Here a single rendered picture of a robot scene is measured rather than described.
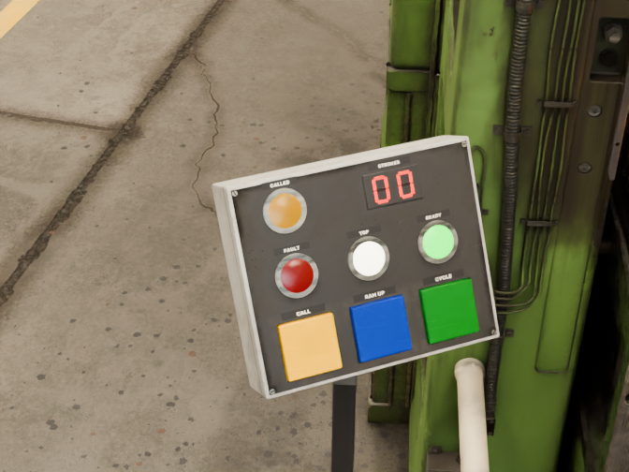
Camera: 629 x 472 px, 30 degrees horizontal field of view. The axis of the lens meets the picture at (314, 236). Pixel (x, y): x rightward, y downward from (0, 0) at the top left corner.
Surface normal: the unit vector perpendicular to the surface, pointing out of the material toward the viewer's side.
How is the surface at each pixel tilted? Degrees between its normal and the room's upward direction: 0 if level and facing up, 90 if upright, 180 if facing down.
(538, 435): 90
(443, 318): 60
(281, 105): 0
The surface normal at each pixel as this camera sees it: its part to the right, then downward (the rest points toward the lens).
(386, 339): 0.32, 0.09
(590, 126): -0.07, 0.61
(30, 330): 0.00, -0.79
